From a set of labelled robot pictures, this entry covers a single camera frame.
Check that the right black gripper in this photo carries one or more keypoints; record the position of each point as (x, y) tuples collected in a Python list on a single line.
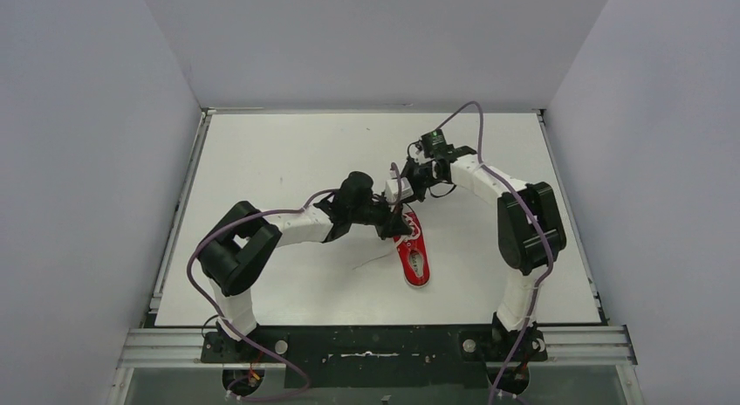
[(418, 193)]

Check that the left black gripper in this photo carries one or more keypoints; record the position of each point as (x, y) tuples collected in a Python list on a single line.
[(391, 223)]

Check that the white shoelace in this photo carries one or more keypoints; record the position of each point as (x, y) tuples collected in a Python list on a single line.
[(411, 219)]

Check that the red sneaker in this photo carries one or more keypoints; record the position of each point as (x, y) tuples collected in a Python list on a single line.
[(414, 261)]

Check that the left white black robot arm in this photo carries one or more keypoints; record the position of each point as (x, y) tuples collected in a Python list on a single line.
[(235, 252)]

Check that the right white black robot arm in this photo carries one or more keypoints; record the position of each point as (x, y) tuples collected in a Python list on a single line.
[(530, 231)]

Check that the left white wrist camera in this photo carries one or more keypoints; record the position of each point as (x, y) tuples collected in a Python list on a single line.
[(397, 190)]

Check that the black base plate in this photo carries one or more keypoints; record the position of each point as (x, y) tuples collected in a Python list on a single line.
[(383, 356)]

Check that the aluminium frame rail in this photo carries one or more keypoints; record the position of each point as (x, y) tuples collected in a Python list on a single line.
[(342, 312)]

